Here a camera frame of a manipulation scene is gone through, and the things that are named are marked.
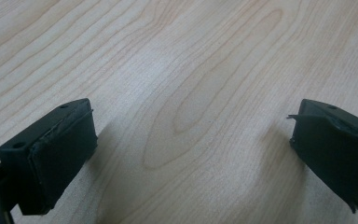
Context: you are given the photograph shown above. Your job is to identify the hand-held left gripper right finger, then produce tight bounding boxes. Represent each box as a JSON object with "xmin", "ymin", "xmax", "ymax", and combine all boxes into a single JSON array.
[{"xmin": 287, "ymin": 98, "xmax": 358, "ymax": 217}]

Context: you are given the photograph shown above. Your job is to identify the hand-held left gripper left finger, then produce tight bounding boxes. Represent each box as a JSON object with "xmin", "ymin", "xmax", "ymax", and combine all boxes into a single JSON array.
[{"xmin": 0, "ymin": 98, "xmax": 99, "ymax": 217}]

